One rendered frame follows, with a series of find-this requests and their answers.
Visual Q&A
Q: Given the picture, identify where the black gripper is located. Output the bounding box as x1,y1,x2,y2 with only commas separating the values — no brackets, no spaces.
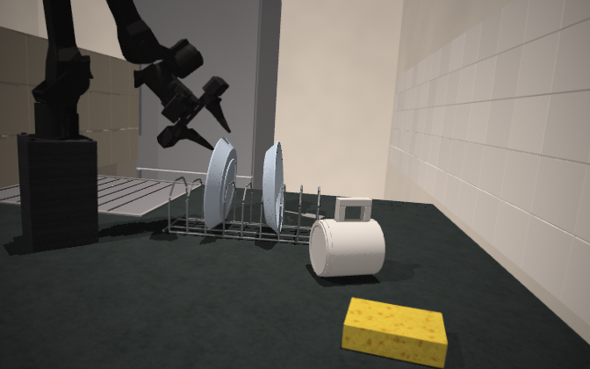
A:
157,76,231,150

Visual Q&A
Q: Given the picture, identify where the white round plate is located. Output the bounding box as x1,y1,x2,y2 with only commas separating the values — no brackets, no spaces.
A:
204,137,237,228
263,141,284,233

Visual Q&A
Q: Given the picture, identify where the yellow sponge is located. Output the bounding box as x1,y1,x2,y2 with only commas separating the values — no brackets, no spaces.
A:
342,298,448,368

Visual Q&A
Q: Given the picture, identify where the grey mug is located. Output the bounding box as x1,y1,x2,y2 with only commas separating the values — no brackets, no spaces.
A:
309,198,385,277

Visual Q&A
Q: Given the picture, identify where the beige tiled wall panel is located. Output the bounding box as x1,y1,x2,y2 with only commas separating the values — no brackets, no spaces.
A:
0,26,139,188

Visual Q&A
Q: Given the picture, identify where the grey metal dish rack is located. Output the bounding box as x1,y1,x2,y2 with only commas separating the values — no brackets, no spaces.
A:
162,177,320,244

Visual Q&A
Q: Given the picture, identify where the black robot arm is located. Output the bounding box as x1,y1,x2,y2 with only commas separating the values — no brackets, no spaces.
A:
28,0,204,141

